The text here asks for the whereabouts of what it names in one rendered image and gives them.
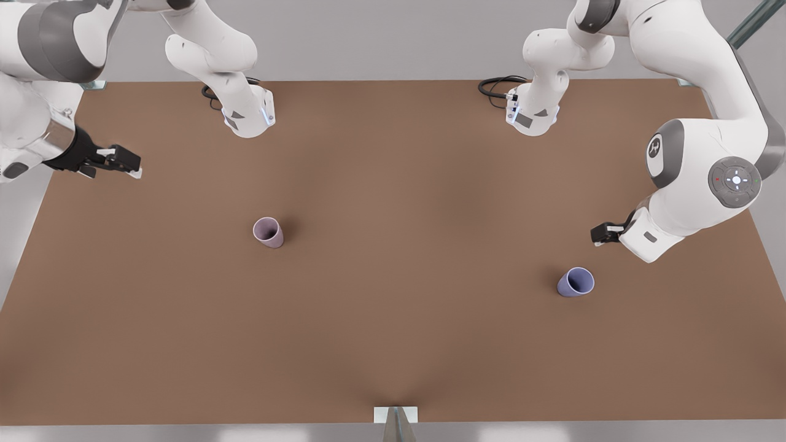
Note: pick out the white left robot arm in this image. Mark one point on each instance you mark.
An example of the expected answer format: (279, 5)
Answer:
(706, 147)

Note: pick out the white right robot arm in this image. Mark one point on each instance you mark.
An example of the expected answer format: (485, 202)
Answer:
(37, 37)

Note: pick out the purple cup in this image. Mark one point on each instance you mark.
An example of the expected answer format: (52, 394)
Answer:
(575, 283)

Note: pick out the pink cup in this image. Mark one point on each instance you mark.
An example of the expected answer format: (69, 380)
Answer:
(269, 233)

